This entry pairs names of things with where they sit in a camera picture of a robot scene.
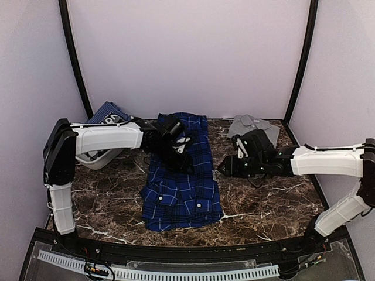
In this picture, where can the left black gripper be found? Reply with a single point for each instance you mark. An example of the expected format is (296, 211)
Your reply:
(182, 164)

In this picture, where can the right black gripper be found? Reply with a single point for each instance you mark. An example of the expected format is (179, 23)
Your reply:
(231, 167)

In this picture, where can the blue plaid long sleeve shirt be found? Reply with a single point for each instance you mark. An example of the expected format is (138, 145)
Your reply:
(178, 200)

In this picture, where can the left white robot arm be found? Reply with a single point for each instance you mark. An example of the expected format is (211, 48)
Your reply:
(68, 140)

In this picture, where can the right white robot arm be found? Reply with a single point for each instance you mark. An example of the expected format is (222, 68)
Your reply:
(256, 157)

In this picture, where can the folded grey polo shirt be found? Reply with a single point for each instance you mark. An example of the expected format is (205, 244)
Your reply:
(242, 124)

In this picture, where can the black white checked shirt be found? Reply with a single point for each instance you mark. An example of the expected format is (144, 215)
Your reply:
(96, 155)

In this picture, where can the grey plastic laundry basket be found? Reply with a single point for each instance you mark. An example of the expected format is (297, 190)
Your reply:
(96, 162)

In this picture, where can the small blue checked shirt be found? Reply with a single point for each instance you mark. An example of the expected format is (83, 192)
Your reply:
(108, 107)

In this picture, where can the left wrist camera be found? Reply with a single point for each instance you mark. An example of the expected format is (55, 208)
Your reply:
(175, 133)

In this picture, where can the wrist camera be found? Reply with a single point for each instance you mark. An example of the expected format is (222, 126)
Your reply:
(253, 144)
(175, 133)

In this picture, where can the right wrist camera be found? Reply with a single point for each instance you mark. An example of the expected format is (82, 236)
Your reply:
(253, 144)

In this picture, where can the white slotted cable duct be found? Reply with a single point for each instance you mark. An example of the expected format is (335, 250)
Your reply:
(137, 270)

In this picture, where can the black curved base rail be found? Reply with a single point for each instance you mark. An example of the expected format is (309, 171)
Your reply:
(283, 252)

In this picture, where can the right black frame post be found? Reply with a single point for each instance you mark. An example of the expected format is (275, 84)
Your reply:
(310, 27)

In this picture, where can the black frame post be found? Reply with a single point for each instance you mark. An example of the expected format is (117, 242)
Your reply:
(310, 27)
(74, 60)

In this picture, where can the left black frame post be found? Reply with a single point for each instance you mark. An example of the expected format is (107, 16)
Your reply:
(74, 60)

